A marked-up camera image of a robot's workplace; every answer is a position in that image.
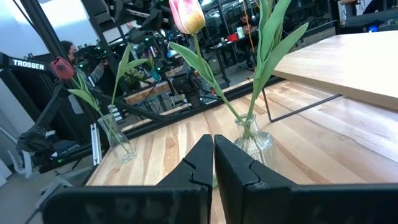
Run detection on wooden shelf with black frame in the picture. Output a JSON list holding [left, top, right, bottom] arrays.
[[261, 30, 398, 124]]

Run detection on dark red artificial tulip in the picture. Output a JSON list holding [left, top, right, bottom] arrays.
[[50, 56, 131, 155]]

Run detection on ribbed clear glass vase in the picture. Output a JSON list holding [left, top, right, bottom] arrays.
[[233, 113, 279, 170]]

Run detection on silver aluminium profile post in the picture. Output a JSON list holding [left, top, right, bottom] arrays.
[[90, 123, 103, 166]]

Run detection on pink yellow artificial tulip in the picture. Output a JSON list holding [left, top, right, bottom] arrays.
[[169, 0, 249, 138]]

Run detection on person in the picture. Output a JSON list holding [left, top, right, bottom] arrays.
[[60, 40, 108, 94], [238, 12, 259, 35]]

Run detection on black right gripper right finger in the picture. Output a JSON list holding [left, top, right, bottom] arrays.
[[215, 134, 398, 224]]

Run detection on smooth clear glass vase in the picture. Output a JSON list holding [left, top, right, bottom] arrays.
[[97, 113, 137, 164]]

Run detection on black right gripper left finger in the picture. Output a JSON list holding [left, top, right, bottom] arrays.
[[43, 134, 215, 224]]

